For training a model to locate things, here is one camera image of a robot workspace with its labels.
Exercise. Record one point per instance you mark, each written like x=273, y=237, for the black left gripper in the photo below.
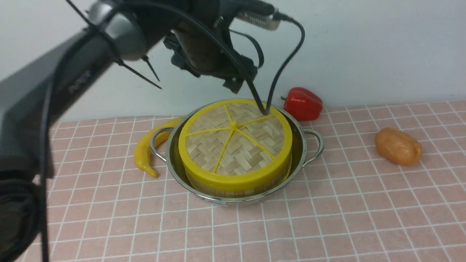
x=194, y=52

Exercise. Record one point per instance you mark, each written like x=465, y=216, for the yellow woven steamer lid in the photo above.
x=235, y=136

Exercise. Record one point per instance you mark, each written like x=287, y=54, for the yellow bamboo steamer basket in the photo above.
x=235, y=185

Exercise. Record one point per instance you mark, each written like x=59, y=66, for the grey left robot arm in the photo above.
x=35, y=97

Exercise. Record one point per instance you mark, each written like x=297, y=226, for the stainless steel pot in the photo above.
x=307, y=145

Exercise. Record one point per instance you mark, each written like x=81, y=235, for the red toy bell pepper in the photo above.
x=302, y=104

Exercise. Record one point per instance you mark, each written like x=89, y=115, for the yellow toy banana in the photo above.
x=142, y=150

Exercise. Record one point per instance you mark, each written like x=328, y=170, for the pink checkered tablecloth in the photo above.
x=349, y=205

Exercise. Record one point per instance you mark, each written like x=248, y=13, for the orange toy potato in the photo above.
x=398, y=147

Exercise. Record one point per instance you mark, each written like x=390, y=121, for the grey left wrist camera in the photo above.
x=258, y=13

